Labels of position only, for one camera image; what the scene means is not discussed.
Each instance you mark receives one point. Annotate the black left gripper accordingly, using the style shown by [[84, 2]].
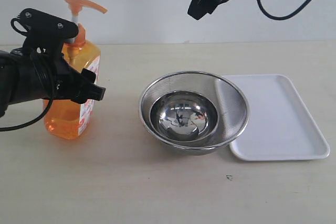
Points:
[[60, 81]]

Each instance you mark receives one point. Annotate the orange pump soap bottle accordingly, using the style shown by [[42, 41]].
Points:
[[69, 118]]

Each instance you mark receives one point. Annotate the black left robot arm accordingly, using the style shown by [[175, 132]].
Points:
[[34, 76]]

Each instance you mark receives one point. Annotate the small stainless steel bowl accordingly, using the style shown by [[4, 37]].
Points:
[[184, 117]]

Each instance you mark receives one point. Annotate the steel mesh strainer basket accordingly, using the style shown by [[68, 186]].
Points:
[[230, 101]]

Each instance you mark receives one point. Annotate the white rectangular plastic tray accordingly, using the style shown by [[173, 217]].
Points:
[[280, 127]]

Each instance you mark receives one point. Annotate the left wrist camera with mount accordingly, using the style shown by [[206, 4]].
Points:
[[43, 31]]

